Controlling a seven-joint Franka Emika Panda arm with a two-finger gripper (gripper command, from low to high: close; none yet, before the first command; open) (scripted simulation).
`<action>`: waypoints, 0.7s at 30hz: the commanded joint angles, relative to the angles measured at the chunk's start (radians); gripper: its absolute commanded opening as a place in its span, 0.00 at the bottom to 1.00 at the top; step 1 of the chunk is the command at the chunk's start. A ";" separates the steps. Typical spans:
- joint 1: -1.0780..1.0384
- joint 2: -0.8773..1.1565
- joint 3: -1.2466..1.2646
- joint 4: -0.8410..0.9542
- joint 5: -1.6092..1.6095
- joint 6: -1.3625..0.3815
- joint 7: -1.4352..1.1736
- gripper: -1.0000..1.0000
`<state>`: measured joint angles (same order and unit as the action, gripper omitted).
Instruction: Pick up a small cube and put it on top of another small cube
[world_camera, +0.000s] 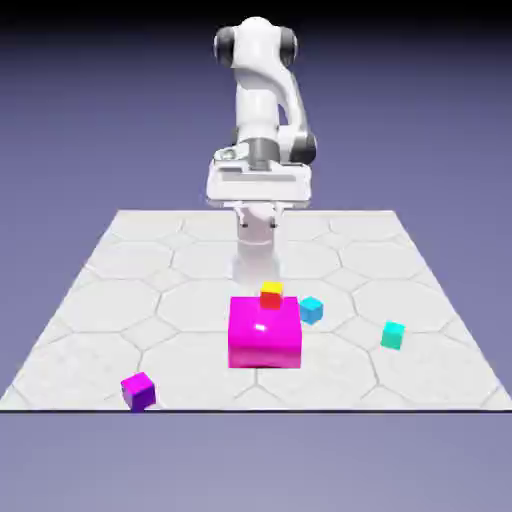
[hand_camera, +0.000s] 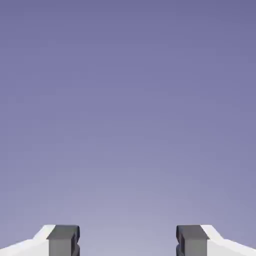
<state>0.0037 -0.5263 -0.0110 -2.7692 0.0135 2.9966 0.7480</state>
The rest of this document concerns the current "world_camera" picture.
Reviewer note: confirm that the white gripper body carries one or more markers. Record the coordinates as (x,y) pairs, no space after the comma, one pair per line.
(258,188)

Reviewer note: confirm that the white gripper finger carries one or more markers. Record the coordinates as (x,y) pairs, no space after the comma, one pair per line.
(242,218)
(274,218)

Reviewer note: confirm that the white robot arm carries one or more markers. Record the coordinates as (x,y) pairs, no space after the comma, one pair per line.
(256,100)

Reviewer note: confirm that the small orange cube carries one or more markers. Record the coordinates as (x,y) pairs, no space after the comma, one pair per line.
(271,298)

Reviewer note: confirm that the small blue cube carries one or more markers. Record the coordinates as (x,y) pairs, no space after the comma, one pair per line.
(310,310)

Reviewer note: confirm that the small teal cube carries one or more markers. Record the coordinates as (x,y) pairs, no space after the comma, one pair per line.
(392,336)

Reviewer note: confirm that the small purple cube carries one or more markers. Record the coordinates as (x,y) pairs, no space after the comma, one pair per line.
(138,391)

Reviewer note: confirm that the large magenta box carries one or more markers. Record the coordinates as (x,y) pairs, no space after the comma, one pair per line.
(264,336)

